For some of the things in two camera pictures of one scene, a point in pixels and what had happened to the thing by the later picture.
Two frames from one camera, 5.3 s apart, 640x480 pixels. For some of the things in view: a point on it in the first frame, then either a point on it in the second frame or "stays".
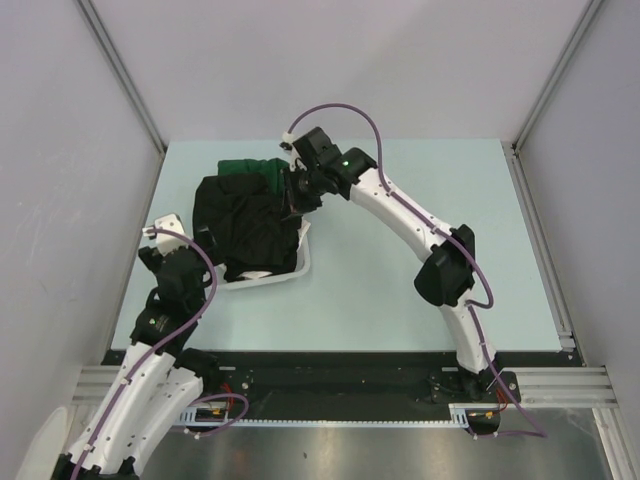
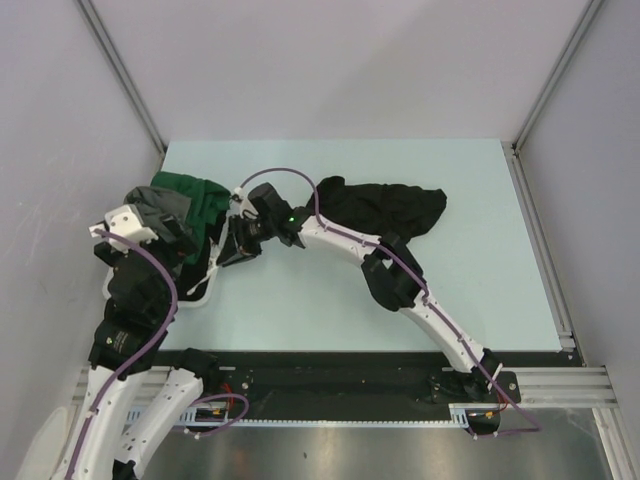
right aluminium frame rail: x=569 y=333 stays
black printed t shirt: x=244 y=225 -> x=379 y=208
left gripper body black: x=152 y=257 -> x=106 y=251
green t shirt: x=271 y=168 -> x=207 y=199
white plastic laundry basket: x=301 y=267 -> x=206 y=298
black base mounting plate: x=367 y=380 stays
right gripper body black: x=304 y=190 -> x=249 y=236
